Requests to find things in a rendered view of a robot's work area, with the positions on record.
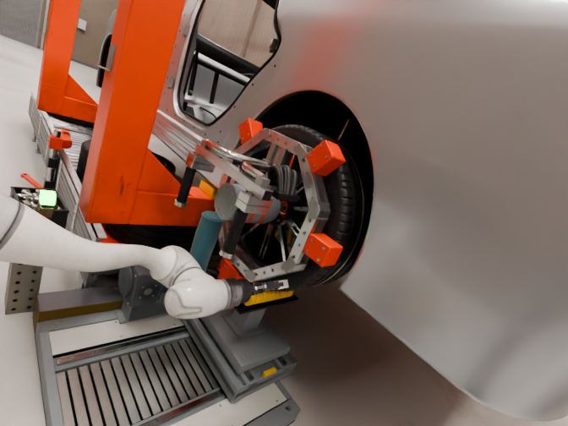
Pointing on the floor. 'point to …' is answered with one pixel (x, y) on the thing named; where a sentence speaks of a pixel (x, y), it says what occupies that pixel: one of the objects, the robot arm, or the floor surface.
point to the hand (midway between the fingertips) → (280, 284)
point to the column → (22, 287)
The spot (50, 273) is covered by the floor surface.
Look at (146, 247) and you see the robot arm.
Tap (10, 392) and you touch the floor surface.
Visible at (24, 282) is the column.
